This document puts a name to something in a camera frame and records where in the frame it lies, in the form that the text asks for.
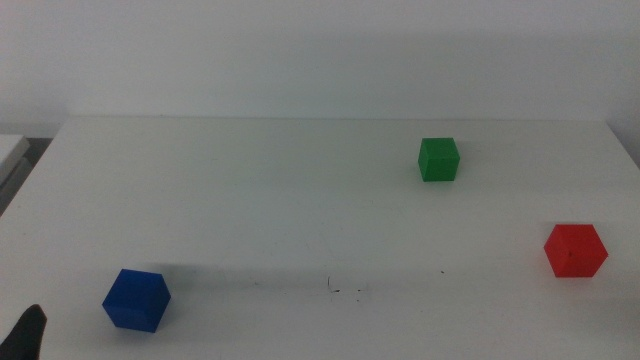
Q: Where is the blue cube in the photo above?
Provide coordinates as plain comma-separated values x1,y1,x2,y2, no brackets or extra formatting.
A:
101,268,172,334

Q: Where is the green cube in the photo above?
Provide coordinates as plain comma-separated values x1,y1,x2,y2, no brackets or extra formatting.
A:
417,137,461,183

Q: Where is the red cube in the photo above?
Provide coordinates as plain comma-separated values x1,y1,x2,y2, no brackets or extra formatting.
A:
543,223,610,279

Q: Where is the white side table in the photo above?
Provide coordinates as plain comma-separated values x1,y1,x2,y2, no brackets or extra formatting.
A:
0,133,34,215

